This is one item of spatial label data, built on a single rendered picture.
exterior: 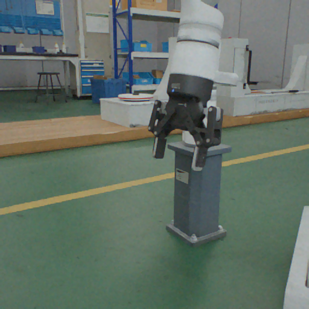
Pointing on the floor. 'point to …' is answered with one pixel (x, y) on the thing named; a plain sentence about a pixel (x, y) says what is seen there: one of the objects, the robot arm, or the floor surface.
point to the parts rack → (137, 13)
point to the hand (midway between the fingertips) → (176, 160)
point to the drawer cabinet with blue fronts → (91, 64)
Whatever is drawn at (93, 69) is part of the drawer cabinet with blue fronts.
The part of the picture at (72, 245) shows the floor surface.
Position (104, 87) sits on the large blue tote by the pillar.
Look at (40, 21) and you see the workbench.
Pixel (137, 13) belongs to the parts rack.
